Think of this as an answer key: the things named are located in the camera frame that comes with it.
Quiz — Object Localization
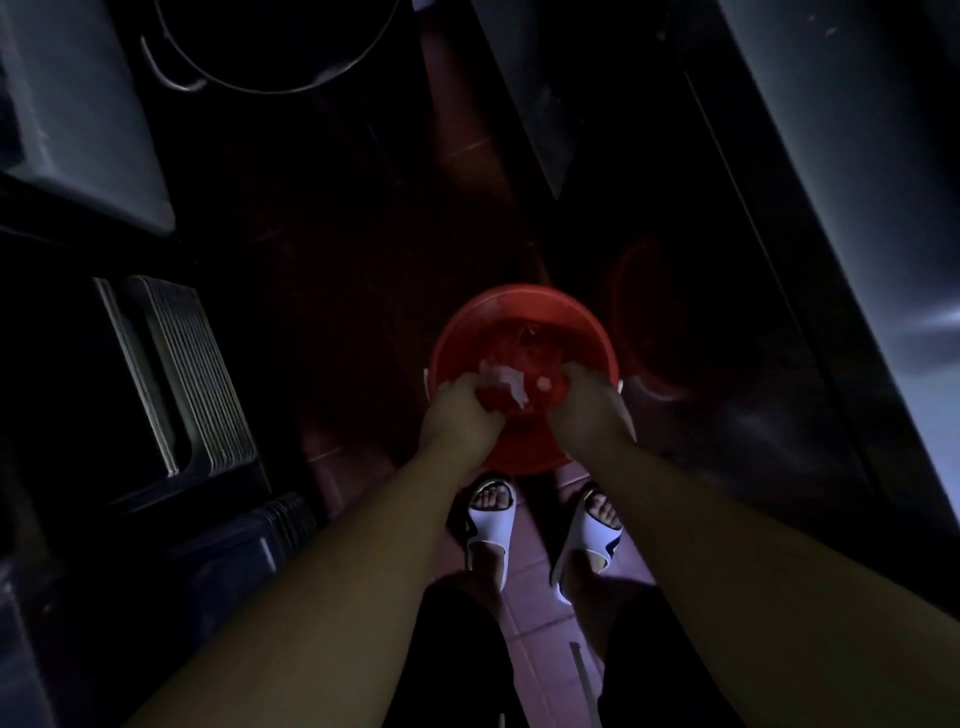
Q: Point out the person's left forearm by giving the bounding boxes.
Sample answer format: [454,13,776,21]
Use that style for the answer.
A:
[127,442,489,728]

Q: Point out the person's left white slipper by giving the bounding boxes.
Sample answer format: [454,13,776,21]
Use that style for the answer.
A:
[457,476,519,594]

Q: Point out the red plastic bucket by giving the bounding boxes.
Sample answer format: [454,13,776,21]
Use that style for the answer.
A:
[425,284,624,475]

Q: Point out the person's right hand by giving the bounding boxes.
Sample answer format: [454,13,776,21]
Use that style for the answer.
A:
[547,362,639,459]

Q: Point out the person's right white slipper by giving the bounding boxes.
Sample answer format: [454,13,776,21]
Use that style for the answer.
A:
[551,483,625,607]

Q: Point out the person's white slipper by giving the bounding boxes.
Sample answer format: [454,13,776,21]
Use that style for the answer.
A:
[551,483,625,607]
[457,476,519,594]

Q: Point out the person's left hand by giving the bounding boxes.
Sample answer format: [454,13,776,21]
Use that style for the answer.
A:
[418,372,508,470]

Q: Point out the grey metal box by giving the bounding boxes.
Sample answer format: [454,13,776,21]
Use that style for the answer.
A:
[0,0,178,238]

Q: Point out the person's right forearm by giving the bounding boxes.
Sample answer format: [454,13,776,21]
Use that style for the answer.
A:
[592,438,960,728]

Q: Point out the black pot steel rim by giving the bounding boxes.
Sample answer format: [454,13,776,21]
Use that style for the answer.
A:
[138,0,410,95]

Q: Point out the stack of steel trays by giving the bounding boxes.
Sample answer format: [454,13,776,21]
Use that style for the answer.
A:
[93,273,260,481]

